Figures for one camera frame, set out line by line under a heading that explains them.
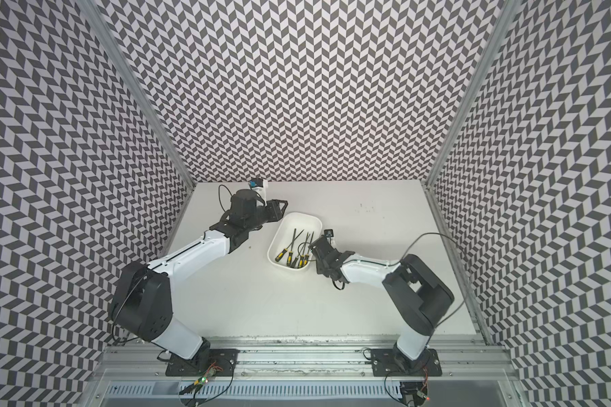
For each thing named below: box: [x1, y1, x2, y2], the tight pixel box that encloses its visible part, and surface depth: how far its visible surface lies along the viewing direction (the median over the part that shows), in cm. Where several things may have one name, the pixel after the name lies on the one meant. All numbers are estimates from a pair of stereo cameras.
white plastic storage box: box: [267, 211, 323, 271], surface depth 98 cm
